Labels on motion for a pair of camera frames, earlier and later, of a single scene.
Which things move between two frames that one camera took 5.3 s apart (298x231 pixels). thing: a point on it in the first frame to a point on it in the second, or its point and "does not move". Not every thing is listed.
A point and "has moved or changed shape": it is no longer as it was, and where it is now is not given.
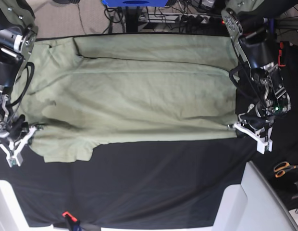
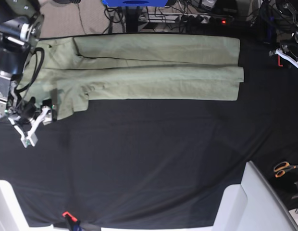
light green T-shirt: (81, 90) has moved or changed shape
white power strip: (177, 18) does not move
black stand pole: (132, 14) does not move
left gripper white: (14, 157) to (46, 117)
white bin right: (255, 205) does not move
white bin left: (8, 216) does not move
